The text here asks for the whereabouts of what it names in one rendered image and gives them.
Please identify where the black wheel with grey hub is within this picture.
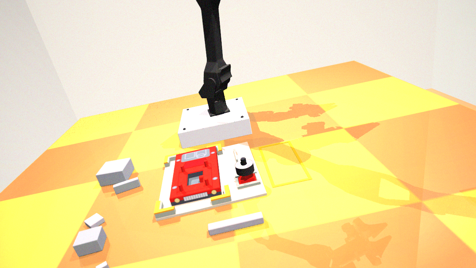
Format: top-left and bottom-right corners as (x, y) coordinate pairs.
(235, 159), (254, 176)

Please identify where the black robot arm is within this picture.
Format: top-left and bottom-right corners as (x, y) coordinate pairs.
(196, 0), (232, 117)

